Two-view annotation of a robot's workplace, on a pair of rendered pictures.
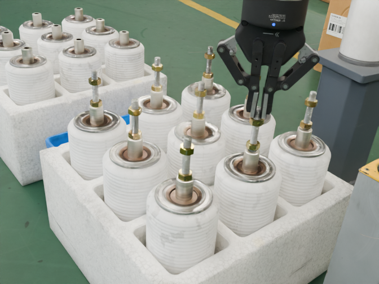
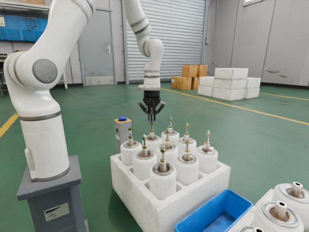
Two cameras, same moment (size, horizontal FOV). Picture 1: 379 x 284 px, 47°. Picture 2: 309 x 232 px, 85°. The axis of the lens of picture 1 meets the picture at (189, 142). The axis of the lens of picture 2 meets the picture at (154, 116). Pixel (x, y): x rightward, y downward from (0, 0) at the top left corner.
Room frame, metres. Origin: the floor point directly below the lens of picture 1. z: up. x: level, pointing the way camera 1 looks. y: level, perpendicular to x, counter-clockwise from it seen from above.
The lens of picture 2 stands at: (1.29, -0.01, 0.60)
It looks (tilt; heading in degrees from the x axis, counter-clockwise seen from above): 17 degrees down; 185
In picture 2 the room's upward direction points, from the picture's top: straight up
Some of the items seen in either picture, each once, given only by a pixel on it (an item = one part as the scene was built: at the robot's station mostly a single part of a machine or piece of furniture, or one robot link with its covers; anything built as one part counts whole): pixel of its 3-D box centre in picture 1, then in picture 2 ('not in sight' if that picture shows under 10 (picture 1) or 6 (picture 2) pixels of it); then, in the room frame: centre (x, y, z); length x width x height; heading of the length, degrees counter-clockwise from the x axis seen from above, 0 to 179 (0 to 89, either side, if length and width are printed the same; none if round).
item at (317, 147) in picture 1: (301, 144); (130, 144); (0.60, -0.18, 0.25); 0.08 x 0.08 x 0.01
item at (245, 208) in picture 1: (242, 215); (151, 154); (0.52, -0.09, 0.16); 0.10 x 0.10 x 0.18
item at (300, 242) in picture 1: (191, 209); (166, 178); (0.61, -0.01, 0.09); 0.39 x 0.39 x 0.18; 40
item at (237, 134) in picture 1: (242, 158); (145, 174); (0.69, -0.10, 0.16); 0.10 x 0.10 x 0.18
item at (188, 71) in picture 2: not in sight; (189, 71); (-3.21, 0.51, 0.45); 0.30 x 0.24 x 0.30; 34
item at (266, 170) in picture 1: (249, 167); (151, 138); (0.52, -0.09, 0.25); 0.08 x 0.08 x 0.01
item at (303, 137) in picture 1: (303, 137); (130, 141); (0.60, -0.18, 0.26); 0.02 x 0.02 x 0.03
